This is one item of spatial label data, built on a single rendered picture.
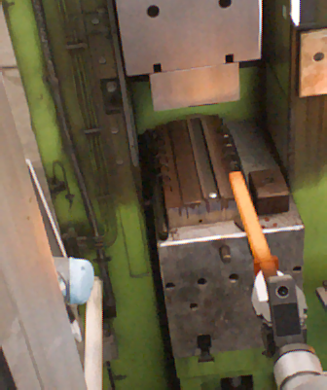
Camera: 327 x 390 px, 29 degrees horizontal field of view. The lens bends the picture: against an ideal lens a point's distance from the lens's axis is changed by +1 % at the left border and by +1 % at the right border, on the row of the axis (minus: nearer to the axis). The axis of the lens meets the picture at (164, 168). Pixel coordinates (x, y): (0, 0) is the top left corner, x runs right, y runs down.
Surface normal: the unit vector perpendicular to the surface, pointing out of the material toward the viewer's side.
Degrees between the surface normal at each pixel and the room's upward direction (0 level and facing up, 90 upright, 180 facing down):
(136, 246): 90
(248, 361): 90
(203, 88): 90
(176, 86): 90
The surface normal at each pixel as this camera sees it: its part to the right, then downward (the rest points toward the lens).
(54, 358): 0.93, 0.13
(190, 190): -0.10, -0.81
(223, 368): 0.08, 0.57
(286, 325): 0.00, 0.05
